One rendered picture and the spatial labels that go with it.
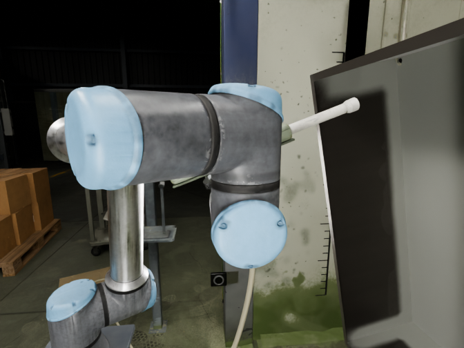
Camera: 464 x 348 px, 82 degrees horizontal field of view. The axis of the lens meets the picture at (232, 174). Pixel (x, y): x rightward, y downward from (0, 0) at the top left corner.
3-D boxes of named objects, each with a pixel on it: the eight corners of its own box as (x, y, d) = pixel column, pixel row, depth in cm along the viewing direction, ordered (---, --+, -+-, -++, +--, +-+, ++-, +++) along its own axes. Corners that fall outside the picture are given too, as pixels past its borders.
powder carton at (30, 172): (26, 195, 353) (22, 168, 346) (50, 194, 358) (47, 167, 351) (9, 204, 316) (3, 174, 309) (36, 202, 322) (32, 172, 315)
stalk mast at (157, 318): (163, 323, 198) (150, 92, 166) (161, 329, 192) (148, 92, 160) (155, 324, 198) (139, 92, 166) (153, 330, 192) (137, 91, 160)
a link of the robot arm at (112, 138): (41, 119, 72) (65, 54, 18) (92, 119, 80) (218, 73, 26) (47, 162, 74) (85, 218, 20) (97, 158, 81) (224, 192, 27)
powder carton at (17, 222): (7, 233, 320) (2, 205, 313) (35, 231, 328) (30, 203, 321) (-12, 248, 284) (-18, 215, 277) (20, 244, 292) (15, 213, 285)
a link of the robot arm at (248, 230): (294, 195, 30) (291, 275, 32) (267, 174, 42) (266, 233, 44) (210, 198, 29) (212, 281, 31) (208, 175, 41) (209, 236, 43)
